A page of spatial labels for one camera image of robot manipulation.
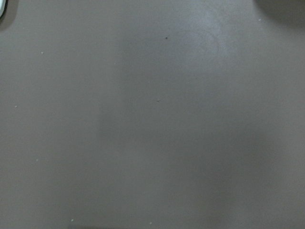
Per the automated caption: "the white round plate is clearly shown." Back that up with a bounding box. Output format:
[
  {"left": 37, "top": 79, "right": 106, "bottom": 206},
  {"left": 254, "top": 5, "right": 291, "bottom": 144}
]
[{"left": 0, "top": 0, "right": 6, "bottom": 18}]

